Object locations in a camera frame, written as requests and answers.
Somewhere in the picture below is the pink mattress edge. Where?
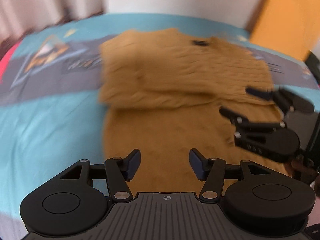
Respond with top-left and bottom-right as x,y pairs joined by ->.
0,41 -> 21,82

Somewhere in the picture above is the orange wooden headboard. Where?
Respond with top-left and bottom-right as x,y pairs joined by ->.
249,0 -> 319,61

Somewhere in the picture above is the blue grey printed bedsheet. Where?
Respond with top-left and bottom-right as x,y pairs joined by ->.
1,14 -> 319,239

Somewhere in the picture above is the pink patterned curtain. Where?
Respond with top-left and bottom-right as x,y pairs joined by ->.
1,0 -> 107,42

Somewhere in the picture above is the mustard cable-knit cardigan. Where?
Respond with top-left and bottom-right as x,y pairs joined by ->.
99,29 -> 286,193

